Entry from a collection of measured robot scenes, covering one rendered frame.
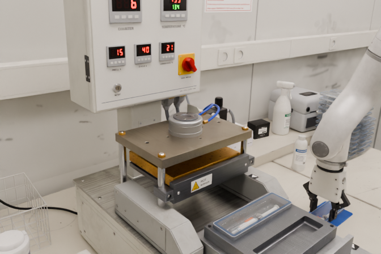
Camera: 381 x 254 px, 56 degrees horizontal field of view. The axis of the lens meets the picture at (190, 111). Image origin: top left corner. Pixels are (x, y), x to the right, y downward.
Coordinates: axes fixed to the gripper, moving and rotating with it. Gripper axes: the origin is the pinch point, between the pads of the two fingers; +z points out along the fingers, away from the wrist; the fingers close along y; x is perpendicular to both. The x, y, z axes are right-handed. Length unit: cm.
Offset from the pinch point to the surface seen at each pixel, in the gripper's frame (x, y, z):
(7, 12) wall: 65, 71, -57
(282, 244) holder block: 46, -15, -20
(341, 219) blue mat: -5.5, -3.8, 3.5
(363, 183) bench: -34.1, 1.8, 3.6
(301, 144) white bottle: -23.5, 23.4, -8.2
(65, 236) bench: 65, 43, 4
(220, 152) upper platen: 38.6, 9.1, -27.4
